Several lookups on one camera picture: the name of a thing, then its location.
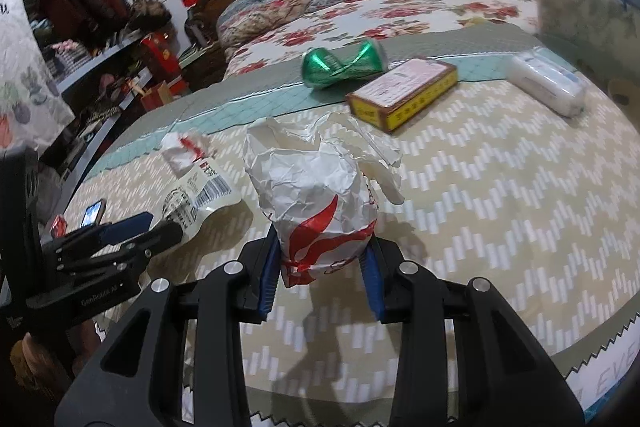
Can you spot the yellow pink cardboard box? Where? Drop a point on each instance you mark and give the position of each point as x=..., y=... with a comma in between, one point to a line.
x=394, y=98

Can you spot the cluttered dark shelf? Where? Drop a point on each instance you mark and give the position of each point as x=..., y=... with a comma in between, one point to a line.
x=92, y=50

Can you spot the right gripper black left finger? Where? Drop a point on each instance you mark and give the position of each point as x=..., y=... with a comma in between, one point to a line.
x=135, y=377

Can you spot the beige round trash bin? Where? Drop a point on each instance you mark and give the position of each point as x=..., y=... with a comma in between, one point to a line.
x=625, y=94

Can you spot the crushed green soda can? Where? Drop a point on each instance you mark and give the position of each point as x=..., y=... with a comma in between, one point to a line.
x=322, y=68

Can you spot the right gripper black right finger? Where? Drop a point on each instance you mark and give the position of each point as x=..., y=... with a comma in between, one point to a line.
x=466, y=358

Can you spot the smartphone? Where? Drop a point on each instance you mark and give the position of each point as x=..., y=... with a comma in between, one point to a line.
x=94, y=213

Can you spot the floral bed quilt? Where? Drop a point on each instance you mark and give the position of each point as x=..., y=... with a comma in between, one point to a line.
x=257, y=33

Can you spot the small crumpled red white wrapper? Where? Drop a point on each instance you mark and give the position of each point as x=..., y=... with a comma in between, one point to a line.
x=181, y=151

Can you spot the white red paper bag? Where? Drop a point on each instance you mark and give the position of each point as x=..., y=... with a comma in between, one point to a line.
x=314, y=184

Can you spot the white barcode snack wrapper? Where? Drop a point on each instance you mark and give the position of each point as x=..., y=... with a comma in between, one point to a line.
x=191, y=199

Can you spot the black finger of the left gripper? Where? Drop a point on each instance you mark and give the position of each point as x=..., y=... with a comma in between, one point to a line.
x=120, y=231
x=163, y=237

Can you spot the clear storage bin blue handle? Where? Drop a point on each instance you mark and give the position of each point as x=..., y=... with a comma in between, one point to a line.
x=602, y=35

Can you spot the white tissue pack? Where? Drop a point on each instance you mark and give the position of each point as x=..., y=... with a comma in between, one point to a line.
x=551, y=83

